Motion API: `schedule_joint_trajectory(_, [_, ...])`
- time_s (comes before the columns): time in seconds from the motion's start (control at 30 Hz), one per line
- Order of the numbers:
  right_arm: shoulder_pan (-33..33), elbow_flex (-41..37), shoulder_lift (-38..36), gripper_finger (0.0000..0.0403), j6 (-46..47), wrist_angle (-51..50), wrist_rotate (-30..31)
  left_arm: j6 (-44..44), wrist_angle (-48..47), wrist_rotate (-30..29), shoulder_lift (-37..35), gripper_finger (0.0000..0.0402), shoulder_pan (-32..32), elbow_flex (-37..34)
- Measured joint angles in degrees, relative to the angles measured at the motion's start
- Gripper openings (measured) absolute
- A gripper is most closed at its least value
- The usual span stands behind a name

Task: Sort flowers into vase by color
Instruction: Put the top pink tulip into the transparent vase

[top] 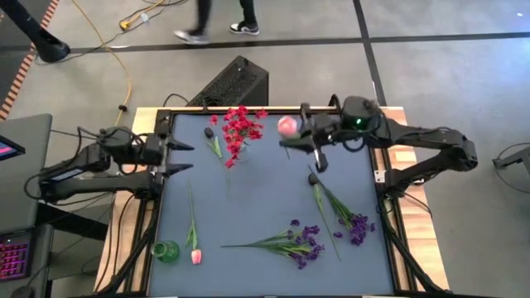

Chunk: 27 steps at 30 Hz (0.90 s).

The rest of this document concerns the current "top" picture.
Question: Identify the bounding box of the backlit keyboard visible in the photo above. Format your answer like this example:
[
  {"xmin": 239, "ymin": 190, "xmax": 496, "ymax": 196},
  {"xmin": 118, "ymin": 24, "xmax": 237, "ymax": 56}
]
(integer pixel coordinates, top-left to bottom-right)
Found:
[{"xmin": 0, "ymin": 230, "xmax": 35, "ymax": 283}]

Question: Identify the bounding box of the black computer tower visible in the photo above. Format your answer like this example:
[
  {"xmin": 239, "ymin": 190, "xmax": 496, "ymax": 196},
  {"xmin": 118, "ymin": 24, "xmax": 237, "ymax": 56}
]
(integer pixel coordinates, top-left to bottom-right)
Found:
[{"xmin": 185, "ymin": 55, "xmax": 270, "ymax": 108}]

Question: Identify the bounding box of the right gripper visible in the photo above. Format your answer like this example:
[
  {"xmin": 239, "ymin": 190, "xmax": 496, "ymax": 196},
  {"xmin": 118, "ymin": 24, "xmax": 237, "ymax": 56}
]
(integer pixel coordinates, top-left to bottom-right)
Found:
[{"xmin": 278, "ymin": 102, "xmax": 345, "ymax": 174}]

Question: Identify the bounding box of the yellow cable with plug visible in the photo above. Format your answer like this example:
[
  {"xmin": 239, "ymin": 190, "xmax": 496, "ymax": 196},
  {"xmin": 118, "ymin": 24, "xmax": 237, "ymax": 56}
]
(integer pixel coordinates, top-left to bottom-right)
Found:
[{"xmin": 118, "ymin": 0, "xmax": 166, "ymax": 32}]

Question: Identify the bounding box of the pink tulip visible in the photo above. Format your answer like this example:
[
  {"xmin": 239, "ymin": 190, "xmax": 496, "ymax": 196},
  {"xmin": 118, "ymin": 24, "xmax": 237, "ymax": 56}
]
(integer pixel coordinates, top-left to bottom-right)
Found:
[
  {"xmin": 185, "ymin": 181, "xmax": 204, "ymax": 267},
  {"xmin": 277, "ymin": 115, "xmax": 301, "ymax": 161}
]

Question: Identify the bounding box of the black computer mouse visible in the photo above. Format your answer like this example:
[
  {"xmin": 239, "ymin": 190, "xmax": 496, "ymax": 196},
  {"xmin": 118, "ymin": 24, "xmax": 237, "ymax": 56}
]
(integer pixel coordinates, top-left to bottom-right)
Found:
[{"xmin": 10, "ymin": 285, "xmax": 37, "ymax": 298}]

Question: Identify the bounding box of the grey stand leg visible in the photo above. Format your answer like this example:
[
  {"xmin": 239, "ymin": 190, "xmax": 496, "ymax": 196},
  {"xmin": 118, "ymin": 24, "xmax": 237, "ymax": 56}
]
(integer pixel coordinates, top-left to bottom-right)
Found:
[{"xmin": 491, "ymin": 145, "xmax": 530, "ymax": 175}]

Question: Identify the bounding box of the black tulip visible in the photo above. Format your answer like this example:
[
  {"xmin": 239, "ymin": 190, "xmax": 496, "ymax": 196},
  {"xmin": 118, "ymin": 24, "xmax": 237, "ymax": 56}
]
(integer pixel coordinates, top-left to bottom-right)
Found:
[
  {"xmin": 203, "ymin": 126, "xmax": 232, "ymax": 199},
  {"xmin": 307, "ymin": 172, "xmax": 343, "ymax": 262}
]

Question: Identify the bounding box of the clear ribbed glass vase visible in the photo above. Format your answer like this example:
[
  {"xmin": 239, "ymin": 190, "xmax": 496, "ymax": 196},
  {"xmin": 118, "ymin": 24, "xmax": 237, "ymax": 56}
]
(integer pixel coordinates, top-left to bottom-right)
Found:
[{"xmin": 235, "ymin": 142, "xmax": 252, "ymax": 164}]

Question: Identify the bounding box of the long yellow cable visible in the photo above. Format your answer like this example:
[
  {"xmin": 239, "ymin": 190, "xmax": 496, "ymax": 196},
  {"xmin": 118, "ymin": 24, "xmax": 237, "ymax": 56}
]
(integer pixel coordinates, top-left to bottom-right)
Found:
[{"xmin": 70, "ymin": 0, "xmax": 133, "ymax": 127}]

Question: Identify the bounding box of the black mat orange striped edge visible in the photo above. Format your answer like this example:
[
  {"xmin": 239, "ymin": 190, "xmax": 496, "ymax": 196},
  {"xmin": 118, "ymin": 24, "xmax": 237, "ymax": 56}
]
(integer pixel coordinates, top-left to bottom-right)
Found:
[{"xmin": 0, "ymin": 0, "xmax": 61, "ymax": 122}]

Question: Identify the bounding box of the black computer cable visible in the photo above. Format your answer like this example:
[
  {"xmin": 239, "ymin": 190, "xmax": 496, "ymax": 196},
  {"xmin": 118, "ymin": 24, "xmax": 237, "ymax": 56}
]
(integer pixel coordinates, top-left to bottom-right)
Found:
[{"xmin": 162, "ymin": 93, "xmax": 191, "ymax": 108}]

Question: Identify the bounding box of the grey laptop lid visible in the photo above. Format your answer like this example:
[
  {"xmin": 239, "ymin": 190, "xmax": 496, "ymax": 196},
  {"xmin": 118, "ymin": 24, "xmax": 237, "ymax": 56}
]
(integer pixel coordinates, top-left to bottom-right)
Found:
[{"xmin": 0, "ymin": 113, "xmax": 54, "ymax": 235}]

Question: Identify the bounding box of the small tilted screen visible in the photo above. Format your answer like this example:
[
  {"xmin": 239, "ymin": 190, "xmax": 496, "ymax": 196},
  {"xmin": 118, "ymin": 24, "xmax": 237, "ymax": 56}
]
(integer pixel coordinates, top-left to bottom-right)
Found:
[{"xmin": 0, "ymin": 134, "xmax": 27, "ymax": 163}]

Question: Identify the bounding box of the green glass vase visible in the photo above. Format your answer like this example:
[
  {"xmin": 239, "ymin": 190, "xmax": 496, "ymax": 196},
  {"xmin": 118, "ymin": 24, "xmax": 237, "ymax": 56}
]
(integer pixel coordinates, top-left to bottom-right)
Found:
[{"xmin": 150, "ymin": 239, "xmax": 182, "ymax": 264}]

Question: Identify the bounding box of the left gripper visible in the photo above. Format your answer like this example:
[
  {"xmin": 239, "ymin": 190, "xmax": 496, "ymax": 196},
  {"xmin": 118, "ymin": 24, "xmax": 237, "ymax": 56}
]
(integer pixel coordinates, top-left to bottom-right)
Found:
[{"xmin": 142, "ymin": 123, "xmax": 195, "ymax": 188}]

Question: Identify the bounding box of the purple flower bunch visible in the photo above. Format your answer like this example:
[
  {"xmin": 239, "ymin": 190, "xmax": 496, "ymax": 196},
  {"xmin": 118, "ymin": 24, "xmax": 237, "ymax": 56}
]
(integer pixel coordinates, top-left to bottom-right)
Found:
[
  {"xmin": 307, "ymin": 165, "xmax": 378, "ymax": 248},
  {"xmin": 220, "ymin": 219, "xmax": 326, "ymax": 272}
]

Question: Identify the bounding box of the black stand base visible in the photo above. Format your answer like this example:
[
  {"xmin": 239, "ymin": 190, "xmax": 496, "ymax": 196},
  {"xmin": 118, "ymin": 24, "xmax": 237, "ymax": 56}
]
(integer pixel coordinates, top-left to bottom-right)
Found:
[{"xmin": 0, "ymin": 0, "xmax": 72, "ymax": 64}]

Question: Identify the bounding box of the person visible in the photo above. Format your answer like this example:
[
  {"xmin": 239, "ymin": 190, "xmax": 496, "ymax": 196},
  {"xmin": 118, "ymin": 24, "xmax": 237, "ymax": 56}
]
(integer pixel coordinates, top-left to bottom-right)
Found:
[{"xmin": 172, "ymin": 0, "xmax": 261, "ymax": 46}]

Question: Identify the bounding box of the black floor cable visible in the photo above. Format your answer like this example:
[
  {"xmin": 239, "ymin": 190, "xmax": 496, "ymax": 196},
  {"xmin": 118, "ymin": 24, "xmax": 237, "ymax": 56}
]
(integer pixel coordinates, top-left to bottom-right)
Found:
[{"xmin": 485, "ymin": 142, "xmax": 530, "ymax": 210}]

